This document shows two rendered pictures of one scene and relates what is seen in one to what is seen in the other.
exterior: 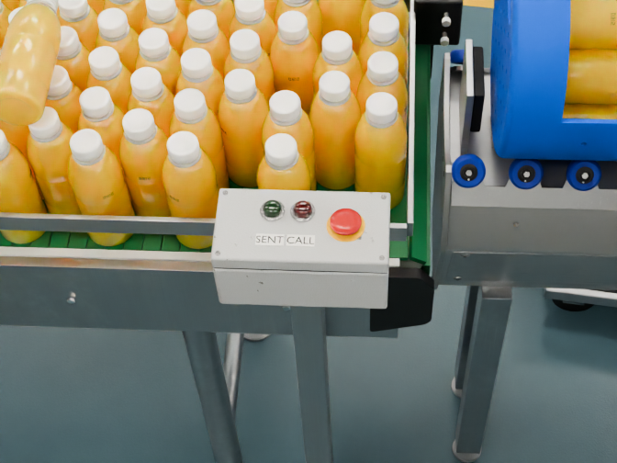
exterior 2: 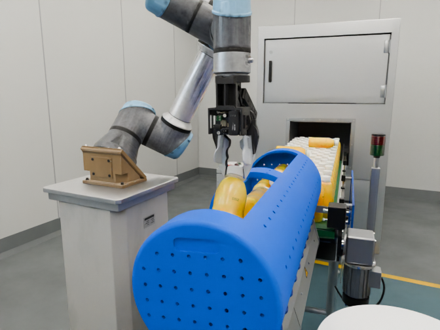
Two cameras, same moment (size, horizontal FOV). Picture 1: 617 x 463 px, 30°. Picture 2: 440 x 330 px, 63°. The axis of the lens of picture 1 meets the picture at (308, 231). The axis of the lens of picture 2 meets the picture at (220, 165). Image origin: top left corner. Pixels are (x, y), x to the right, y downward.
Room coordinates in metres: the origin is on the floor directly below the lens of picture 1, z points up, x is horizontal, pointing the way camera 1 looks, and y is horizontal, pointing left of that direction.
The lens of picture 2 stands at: (1.07, -1.67, 1.44)
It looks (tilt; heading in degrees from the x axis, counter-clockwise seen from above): 11 degrees down; 103
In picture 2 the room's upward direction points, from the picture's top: straight up
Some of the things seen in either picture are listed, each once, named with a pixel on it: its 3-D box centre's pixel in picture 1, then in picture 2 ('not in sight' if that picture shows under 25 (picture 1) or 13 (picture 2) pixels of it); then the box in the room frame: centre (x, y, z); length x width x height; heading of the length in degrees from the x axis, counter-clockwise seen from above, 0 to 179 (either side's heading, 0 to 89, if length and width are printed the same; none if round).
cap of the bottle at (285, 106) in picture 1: (285, 106); not in sight; (0.95, 0.02, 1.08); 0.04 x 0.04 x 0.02
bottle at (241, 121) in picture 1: (245, 130); not in sight; (0.99, 0.07, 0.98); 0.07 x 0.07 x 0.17
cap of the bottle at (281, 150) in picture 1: (281, 149); not in sight; (0.88, 0.03, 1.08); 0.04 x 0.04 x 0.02
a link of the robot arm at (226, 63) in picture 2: not in sight; (233, 65); (0.93, -0.94, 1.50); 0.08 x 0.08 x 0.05
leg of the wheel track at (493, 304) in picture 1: (479, 378); not in sight; (0.94, -0.29, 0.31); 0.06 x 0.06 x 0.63; 83
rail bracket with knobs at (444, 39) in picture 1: (435, 12); (335, 217); (1.22, -0.21, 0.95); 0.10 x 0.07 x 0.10; 173
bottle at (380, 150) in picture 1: (380, 154); not in sight; (0.93, -0.10, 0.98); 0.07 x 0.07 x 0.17
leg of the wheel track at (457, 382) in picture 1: (477, 310); not in sight; (1.08, -0.30, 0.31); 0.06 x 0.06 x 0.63; 83
